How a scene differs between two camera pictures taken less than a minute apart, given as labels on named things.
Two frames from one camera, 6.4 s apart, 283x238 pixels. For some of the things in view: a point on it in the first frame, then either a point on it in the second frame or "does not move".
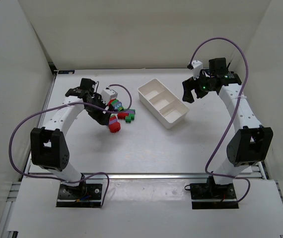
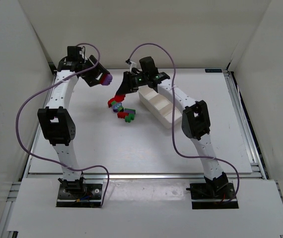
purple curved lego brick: x=113 y=121 → x=108 y=79
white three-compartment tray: x=162 y=103 does not move
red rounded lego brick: x=114 y=127 → x=102 y=79
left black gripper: x=99 y=115 → x=95 y=75
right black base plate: x=211 y=196 does not move
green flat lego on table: x=130 y=110 does not move
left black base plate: x=84 y=195 does not move
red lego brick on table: x=122 y=115 does not move
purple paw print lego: x=118 y=104 does not move
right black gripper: x=194 y=86 → x=128 y=82
